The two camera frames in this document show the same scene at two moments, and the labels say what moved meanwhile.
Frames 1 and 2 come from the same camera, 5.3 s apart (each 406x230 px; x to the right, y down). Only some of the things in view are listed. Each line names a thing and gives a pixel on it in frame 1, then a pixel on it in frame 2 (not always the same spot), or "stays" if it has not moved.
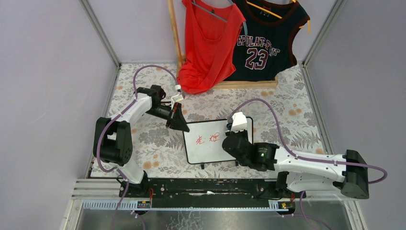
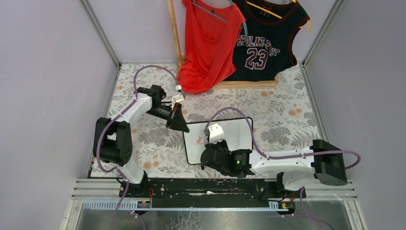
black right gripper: (231, 143) → (209, 152)
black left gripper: (173, 115) stays
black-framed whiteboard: (203, 143) stays
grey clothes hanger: (194, 3) stays
